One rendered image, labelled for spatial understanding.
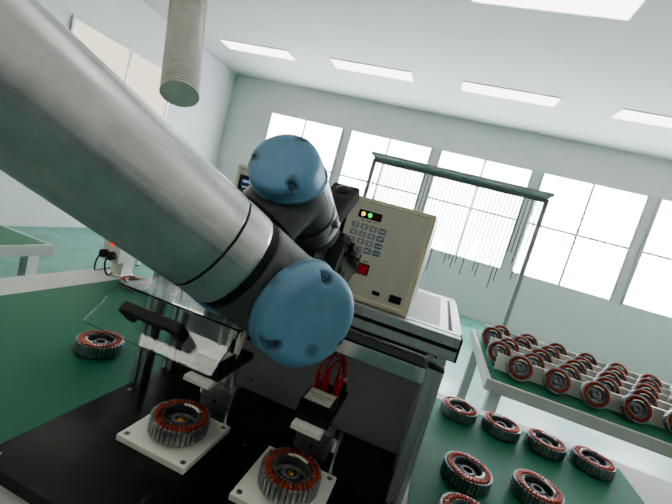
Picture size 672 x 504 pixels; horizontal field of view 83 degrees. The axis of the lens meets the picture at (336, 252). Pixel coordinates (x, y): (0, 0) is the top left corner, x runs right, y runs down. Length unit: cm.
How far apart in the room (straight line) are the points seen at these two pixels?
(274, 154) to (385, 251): 42
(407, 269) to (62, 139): 63
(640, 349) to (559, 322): 121
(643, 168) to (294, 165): 742
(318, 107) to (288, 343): 759
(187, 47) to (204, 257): 175
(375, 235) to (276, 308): 53
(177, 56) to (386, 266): 143
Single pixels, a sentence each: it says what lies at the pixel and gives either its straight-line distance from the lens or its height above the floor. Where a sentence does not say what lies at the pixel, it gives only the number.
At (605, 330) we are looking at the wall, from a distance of 762.
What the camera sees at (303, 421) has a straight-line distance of 79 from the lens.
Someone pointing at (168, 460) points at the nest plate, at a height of 78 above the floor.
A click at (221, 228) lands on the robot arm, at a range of 23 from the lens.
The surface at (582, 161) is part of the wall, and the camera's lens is 743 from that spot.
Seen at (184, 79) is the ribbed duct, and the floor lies 162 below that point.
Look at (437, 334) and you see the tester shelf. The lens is 74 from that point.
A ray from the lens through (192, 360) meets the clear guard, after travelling 61.
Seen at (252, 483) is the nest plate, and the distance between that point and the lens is 79.
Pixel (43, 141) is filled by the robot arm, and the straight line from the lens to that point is 22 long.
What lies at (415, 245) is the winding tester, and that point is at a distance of 74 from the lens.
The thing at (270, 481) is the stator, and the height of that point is 81.
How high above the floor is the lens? 129
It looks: 7 degrees down
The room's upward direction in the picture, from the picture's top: 16 degrees clockwise
